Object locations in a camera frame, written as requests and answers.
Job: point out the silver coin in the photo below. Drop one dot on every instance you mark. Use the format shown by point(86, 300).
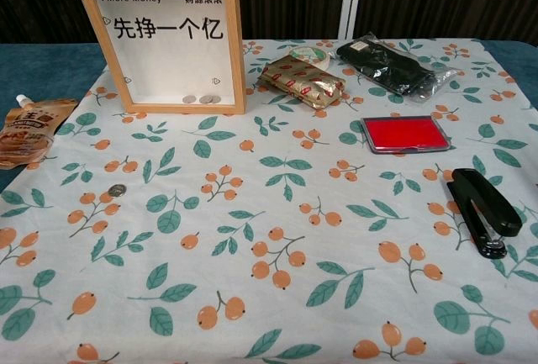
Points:
point(116, 190)
point(205, 99)
point(216, 98)
point(188, 99)

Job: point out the floral printed tablecloth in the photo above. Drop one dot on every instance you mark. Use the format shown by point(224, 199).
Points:
point(269, 196)

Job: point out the gold red snack package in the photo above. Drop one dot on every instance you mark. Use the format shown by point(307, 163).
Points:
point(300, 82)

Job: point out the beige tape roll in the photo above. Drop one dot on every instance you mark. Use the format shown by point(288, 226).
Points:
point(309, 55)

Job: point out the red ink pad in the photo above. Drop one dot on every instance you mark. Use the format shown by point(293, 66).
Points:
point(405, 133)

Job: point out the black item in plastic bag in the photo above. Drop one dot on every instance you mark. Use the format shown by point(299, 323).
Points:
point(386, 65)

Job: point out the black stapler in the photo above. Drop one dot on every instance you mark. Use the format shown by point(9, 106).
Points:
point(483, 204)

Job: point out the brown spout pouch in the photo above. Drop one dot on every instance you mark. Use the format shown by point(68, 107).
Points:
point(29, 133)

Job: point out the teal table cover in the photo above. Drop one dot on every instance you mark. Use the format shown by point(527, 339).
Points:
point(42, 65)

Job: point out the wooden frame coin bank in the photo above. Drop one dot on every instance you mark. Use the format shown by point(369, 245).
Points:
point(168, 65)

